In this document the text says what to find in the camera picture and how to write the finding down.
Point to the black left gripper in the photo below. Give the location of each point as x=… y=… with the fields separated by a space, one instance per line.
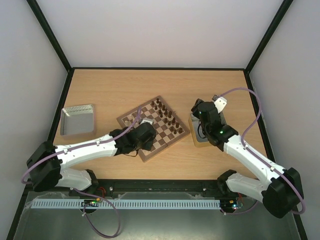
x=148 y=145

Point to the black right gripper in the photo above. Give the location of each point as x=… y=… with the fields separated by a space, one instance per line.
x=197 y=105

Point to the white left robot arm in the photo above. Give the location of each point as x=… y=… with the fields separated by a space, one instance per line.
x=51 y=166

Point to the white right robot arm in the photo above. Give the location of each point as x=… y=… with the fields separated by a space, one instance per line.
x=277 y=188

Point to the wooden chess board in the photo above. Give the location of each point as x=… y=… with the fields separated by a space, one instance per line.
x=159 y=145

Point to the dark chess piece row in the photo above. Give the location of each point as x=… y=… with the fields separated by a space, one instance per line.
x=165 y=120

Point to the cream piece row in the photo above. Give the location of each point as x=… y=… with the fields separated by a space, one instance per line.
x=128 y=121

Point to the silver metal tin box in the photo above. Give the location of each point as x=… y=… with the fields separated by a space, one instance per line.
x=199 y=139

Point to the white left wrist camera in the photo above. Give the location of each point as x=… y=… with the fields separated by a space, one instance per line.
x=148 y=121

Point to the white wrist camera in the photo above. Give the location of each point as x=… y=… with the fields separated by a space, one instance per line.
x=148 y=121
x=219 y=102

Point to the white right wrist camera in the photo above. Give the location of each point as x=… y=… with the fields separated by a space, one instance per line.
x=219 y=102

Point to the black aluminium frame rail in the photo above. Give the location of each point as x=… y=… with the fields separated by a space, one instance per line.
x=216 y=188

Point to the light blue cable duct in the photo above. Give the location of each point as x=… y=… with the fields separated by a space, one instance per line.
x=128 y=204

